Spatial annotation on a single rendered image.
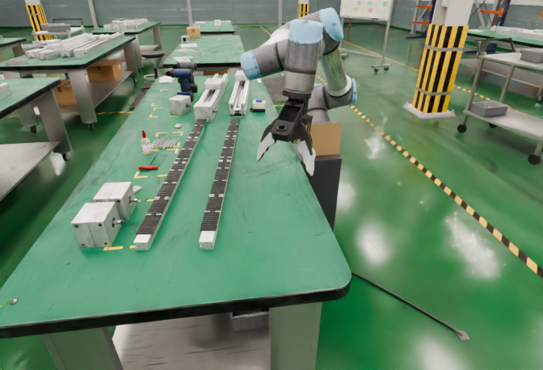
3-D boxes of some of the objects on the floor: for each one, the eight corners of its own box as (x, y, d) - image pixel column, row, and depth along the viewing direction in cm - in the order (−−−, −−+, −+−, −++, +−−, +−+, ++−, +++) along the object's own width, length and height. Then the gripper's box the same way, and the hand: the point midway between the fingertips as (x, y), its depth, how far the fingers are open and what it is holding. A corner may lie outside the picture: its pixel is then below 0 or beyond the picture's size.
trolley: (574, 157, 323) (627, 51, 276) (536, 166, 307) (584, 55, 259) (483, 123, 409) (511, 37, 361) (449, 128, 392) (473, 39, 345)
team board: (329, 60, 778) (336, -36, 686) (345, 59, 798) (355, -35, 706) (373, 73, 660) (389, -41, 568) (391, 70, 681) (410, -40, 589)
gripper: (342, 95, 79) (326, 170, 86) (268, 81, 86) (260, 153, 93) (333, 99, 72) (317, 181, 79) (254, 85, 78) (246, 161, 86)
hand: (282, 170), depth 84 cm, fingers open, 14 cm apart
